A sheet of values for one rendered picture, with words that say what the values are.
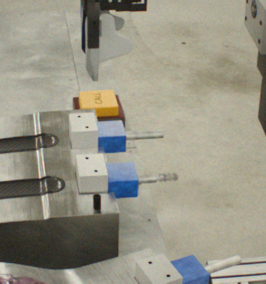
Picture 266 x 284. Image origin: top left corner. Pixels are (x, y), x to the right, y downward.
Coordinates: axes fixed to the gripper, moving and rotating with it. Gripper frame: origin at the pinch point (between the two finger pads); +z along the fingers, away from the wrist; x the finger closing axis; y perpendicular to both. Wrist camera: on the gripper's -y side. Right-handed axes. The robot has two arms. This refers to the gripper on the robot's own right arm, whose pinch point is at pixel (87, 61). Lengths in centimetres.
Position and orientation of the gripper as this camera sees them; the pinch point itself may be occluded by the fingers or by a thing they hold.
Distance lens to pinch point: 105.1
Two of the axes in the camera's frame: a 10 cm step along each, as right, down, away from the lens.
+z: -0.3, 8.5, 5.3
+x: -1.6, -5.2, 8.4
